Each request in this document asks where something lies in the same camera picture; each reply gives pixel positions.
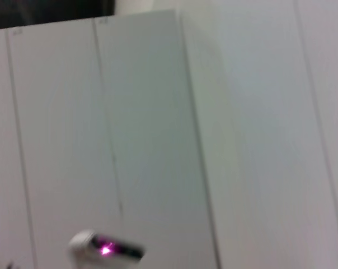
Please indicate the white device pink light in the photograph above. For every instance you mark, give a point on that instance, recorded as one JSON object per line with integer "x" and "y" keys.
{"x": 102, "y": 249}

